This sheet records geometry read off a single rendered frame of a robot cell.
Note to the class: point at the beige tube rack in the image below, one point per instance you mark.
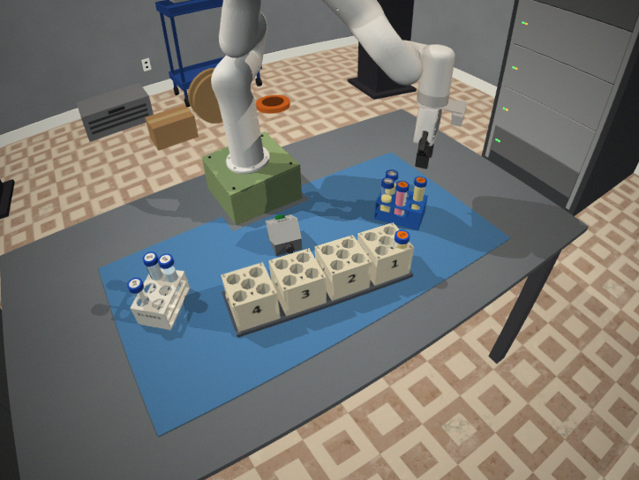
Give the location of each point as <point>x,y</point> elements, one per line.
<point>154,314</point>

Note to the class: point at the tube with blue cap and grey dot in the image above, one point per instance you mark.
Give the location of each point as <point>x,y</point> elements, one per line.
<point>387,184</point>

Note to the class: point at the blue bench mat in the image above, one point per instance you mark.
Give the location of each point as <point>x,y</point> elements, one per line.
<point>201,364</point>

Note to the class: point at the blue tube rack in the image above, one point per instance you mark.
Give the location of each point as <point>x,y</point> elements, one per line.
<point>405,220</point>

